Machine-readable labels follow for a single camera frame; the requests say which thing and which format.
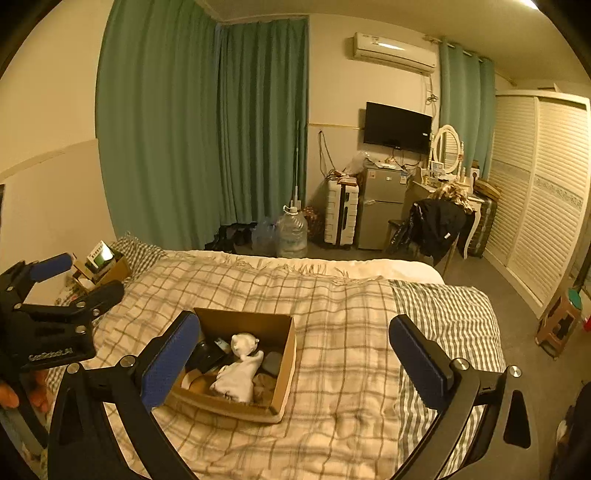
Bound dark green curtain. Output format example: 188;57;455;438
216;17;310;228

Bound wide green curtain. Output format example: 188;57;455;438
94;0;223;253

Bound silver small fridge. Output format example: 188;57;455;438
357;161;410;251

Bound hanging wall cables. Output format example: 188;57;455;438
318;128;339;175

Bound large clear water jug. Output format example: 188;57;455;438
275;205;310;258

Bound white cloth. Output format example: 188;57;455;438
230;332;260;364

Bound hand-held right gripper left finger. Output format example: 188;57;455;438
46;310;201;480

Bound black wall television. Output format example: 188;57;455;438
363;101;434;156

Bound white vanity table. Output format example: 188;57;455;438
406;177;484;260

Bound oval white vanity mirror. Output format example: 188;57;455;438
431;124;464;177

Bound floral bag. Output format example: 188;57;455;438
302;206;327;241

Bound black jacket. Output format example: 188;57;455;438
408;198;467;267

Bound brown suitcase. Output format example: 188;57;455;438
467;193;500;260

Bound white glove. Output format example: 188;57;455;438
210;353;265;405

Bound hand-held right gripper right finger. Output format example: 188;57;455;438
389;315;537;480

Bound beige plaid blanket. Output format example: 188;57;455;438
46;251;419;480

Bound small wooden stool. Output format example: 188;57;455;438
535;288;585;359

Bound small printed cardboard box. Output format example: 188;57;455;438
71;249;133;295

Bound white air conditioner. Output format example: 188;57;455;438
353;31;437;76

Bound beige patterned cloth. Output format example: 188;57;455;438
429;180;474;209

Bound crushed blue water jug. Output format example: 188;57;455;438
251;216;280;255

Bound person's left hand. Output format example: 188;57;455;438
0;370;50;415

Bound white ribbed suitcase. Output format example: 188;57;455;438
322;177;360;246

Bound green carton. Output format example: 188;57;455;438
89;241;114;271

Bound narrow light green curtain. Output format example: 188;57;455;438
438;41;496;172

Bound white louvered wardrobe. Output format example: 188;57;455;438
482;89;591;320

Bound large cardboard box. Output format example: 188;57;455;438
164;307;297;425

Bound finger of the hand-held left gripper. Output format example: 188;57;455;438
0;252;74;308
21;281;126;325

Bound white pole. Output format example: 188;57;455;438
293;119;304;209

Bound black pouch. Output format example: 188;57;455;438
187;340;228;371

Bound bed with plaid blanket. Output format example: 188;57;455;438
113;234;507;464

